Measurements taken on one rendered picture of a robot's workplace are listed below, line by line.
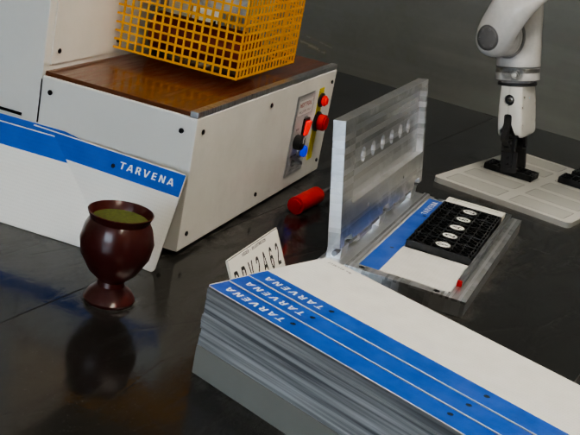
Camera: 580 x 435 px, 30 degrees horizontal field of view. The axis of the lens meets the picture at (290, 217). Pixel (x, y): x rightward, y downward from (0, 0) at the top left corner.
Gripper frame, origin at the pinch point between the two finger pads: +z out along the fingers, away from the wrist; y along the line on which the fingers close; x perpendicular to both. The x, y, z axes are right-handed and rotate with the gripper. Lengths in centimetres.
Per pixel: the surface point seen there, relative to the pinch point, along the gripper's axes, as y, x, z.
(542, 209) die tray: -18.1, -11.3, 5.0
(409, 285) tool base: -78, -11, 4
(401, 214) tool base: -51, 2, 1
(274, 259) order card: -88, 4, 0
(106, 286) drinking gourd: -111, 13, -1
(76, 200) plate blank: -98, 28, -8
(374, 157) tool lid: -62, 2, -10
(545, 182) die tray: 1.2, -6.3, 3.9
